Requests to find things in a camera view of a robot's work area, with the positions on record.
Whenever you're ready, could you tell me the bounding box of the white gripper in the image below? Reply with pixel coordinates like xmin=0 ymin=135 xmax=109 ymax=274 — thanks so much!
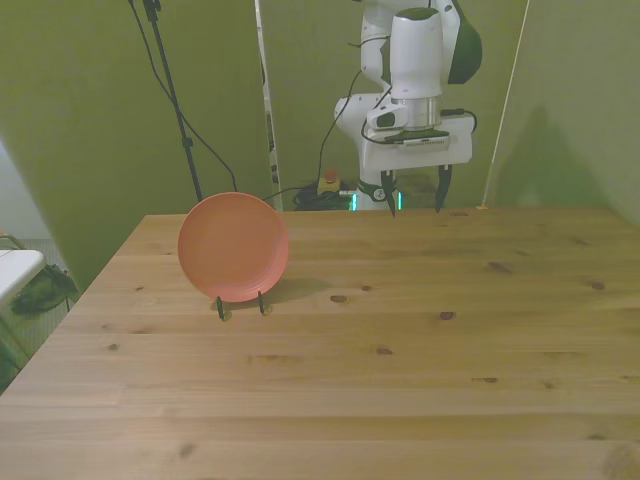
xmin=362 ymin=112 xmax=475 ymax=220

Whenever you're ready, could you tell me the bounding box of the orange round plate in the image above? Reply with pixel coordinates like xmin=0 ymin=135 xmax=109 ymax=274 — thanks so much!
xmin=177 ymin=192 xmax=291 ymax=304

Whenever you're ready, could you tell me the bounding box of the red emergency stop button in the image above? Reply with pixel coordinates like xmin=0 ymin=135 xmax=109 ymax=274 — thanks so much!
xmin=317 ymin=169 xmax=342 ymax=197

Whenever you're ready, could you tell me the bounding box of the white vertical strip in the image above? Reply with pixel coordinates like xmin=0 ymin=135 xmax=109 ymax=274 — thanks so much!
xmin=254 ymin=0 xmax=284 ymax=212

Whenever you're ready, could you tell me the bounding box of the dark green bag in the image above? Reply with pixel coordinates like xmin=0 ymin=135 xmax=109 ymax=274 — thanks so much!
xmin=11 ymin=264 xmax=81 ymax=317

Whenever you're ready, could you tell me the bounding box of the white folding table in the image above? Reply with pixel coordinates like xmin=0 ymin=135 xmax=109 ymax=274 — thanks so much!
xmin=0 ymin=234 xmax=46 ymax=381

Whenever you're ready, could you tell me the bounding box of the black flat camera module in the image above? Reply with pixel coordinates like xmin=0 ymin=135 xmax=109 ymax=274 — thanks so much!
xmin=383 ymin=129 xmax=450 ymax=149

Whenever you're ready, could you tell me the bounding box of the black cable bundle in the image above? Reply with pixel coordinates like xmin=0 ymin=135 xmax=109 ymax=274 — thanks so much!
xmin=292 ymin=186 xmax=352 ymax=212

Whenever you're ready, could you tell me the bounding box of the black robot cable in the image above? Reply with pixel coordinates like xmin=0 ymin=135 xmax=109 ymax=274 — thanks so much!
xmin=262 ymin=67 xmax=364 ymax=209

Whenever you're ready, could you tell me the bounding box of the thin white cord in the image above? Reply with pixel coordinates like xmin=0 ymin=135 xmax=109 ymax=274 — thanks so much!
xmin=477 ymin=0 xmax=532 ymax=211

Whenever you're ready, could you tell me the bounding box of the black tripod cable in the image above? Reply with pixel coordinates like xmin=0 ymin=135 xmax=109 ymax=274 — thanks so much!
xmin=127 ymin=0 xmax=239 ymax=196

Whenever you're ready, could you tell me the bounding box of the black wire plate stand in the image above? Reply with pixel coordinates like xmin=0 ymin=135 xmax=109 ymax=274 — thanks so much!
xmin=214 ymin=289 xmax=274 ymax=322

